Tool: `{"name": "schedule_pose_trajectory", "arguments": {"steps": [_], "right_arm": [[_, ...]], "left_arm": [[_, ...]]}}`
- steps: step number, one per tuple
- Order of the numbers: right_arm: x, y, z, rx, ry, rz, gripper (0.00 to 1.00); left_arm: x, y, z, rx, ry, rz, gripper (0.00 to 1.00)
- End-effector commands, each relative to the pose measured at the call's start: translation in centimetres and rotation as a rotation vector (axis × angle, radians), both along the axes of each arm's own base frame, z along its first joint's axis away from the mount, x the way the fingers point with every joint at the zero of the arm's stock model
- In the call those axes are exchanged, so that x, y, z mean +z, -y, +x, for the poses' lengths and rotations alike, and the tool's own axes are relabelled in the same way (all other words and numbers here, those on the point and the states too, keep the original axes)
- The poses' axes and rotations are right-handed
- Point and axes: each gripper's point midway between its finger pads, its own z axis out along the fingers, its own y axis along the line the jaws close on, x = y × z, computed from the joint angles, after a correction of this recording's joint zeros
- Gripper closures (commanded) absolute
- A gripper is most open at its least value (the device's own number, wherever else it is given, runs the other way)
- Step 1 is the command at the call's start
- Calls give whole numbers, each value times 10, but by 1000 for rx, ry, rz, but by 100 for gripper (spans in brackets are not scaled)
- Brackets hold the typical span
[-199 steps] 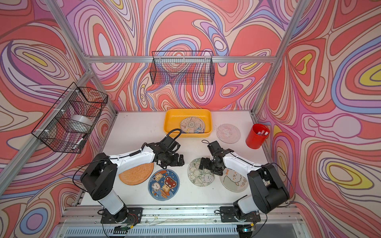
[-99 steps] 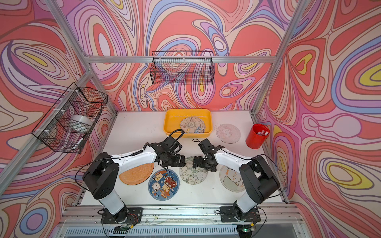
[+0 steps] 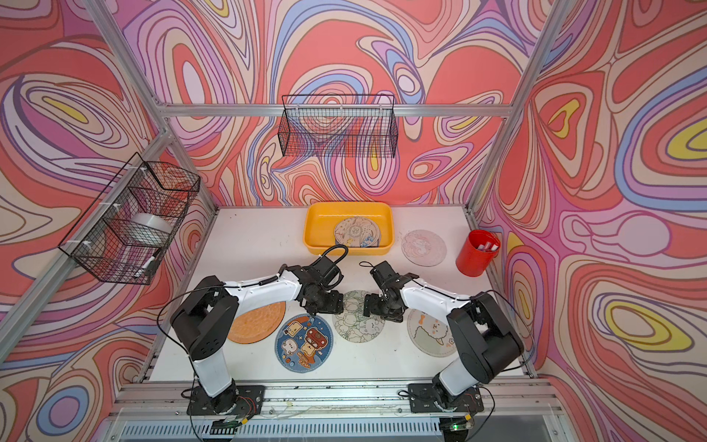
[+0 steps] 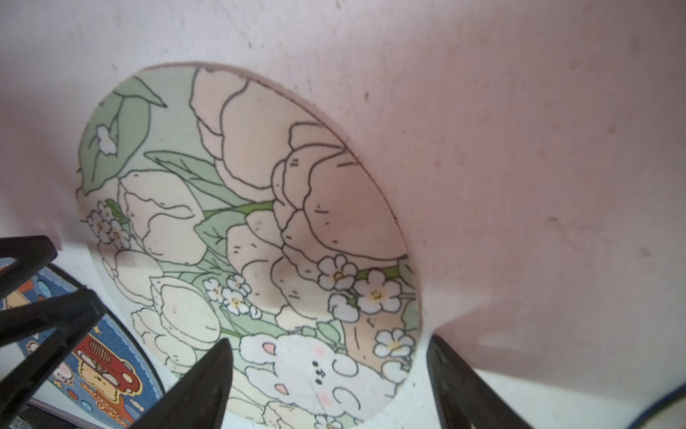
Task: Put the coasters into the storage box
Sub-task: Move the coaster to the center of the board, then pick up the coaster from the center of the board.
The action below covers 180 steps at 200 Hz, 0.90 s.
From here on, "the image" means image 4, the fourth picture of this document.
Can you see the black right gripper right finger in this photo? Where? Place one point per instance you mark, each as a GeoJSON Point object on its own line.
{"type": "Point", "coordinates": [462, 398]}

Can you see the beige white dog coaster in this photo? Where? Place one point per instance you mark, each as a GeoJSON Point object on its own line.
{"type": "Point", "coordinates": [658, 407]}

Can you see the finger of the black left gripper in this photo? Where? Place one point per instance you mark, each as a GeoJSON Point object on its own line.
{"type": "Point", "coordinates": [29, 254]}
{"type": "Point", "coordinates": [69, 318]}

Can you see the green floral bunny coaster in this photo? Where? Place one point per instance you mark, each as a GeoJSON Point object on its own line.
{"type": "Point", "coordinates": [221, 208]}

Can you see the blue toast cartoon coaster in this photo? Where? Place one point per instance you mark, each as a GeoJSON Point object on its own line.
{"type": "Point", "coordinates": [107, 374]}

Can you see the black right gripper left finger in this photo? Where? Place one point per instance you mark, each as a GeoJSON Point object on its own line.
{"type": "Point", "coordinates": [199, 399]}

